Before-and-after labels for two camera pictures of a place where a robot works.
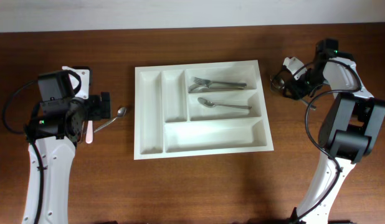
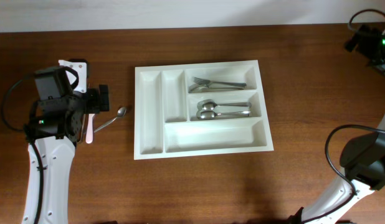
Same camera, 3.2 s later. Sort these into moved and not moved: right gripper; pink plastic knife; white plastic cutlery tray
Moved: right gripper
Not moved: white plastic cutlery tray; pink plastic knife
